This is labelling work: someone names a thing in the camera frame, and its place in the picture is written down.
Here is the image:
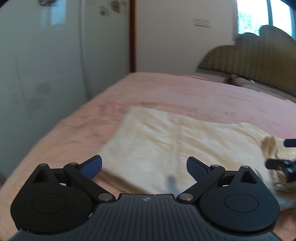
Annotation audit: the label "olive upholstered headboard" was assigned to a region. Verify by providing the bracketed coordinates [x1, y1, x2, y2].
[196, 24, 296, 103]

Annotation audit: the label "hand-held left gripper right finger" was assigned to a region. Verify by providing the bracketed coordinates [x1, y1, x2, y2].
[176, 156, 259, 204]

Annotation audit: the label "white wardrobe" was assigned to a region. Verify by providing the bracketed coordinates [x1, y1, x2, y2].
[0, 0, 130, 186]

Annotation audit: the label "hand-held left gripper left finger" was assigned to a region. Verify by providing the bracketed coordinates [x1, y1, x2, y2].
[31, 155, 116, 204]

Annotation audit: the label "window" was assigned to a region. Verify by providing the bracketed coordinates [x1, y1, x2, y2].
[235, 0, 296, 39]

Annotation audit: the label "white pants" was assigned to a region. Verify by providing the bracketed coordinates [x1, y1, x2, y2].
[99, 106, 296, 209]

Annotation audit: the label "brown wooden door frame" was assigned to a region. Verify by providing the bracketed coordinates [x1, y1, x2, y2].
[129, 0, 138, 74]

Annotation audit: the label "pink bed sheet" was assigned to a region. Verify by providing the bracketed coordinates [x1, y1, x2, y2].
[0, 72, 296, 241]

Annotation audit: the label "grey pillow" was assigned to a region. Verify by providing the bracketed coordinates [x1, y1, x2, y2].
[222, 73, 296, 102]

